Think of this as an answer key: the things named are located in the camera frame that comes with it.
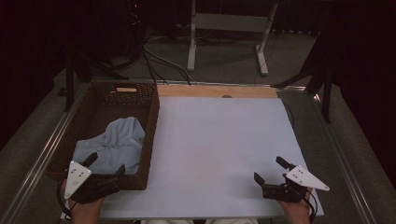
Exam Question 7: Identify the white metal stand frame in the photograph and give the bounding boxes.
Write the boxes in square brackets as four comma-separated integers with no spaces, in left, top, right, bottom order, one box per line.
[186,0,279,77]

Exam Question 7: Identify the wooden board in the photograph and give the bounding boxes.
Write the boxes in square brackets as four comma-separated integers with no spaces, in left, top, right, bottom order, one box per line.
[157,84,279,100]

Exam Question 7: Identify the hand-held gripper cable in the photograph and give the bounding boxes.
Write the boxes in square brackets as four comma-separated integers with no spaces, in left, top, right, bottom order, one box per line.
[298,186,319,224]
[56,177,78,219]

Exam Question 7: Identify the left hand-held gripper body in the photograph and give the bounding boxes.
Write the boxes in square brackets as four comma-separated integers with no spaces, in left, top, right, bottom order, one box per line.
[64,160,121,205]

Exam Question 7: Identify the person's right hand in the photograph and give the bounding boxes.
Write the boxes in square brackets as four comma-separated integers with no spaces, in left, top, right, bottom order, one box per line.
[278,186,314,224]

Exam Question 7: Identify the right hand-held gripper cable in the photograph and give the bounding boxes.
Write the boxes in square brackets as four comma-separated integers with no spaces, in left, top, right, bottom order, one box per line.
[298,186,319,224]

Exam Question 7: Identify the black floor cables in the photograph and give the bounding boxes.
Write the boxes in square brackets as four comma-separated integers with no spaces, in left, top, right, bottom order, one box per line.
[140,33,196,87]

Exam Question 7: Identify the white foam board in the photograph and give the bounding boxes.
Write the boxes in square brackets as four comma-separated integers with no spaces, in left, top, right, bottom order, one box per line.
[60,96,325,220]

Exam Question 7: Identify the black tripod stand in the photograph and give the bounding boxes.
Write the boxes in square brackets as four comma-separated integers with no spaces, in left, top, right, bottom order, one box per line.
[57,50,131,113]
[270,29,336,124]

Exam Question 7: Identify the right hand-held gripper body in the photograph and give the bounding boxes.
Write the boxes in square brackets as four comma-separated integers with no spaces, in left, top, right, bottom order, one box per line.
[262,164,331,203]

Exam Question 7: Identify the brown wicker basket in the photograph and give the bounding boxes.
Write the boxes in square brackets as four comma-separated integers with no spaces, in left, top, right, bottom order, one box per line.
[45,81,161,191]

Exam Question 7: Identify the left hand-held gripper cable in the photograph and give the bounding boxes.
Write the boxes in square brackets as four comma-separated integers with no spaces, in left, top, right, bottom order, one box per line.
[56,177,78,219]

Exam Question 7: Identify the aluminium frame rail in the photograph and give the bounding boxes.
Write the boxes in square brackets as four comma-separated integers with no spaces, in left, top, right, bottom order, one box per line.
[91,77,308,91]
[0,81,92,224]
[310,92,378,224]

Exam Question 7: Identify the light blue tank top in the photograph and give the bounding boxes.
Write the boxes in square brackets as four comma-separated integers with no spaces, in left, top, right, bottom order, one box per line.
[72,116,147,175]

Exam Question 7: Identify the person's left hand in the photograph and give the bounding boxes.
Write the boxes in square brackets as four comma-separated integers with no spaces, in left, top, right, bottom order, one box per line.
[60,178,106,224]

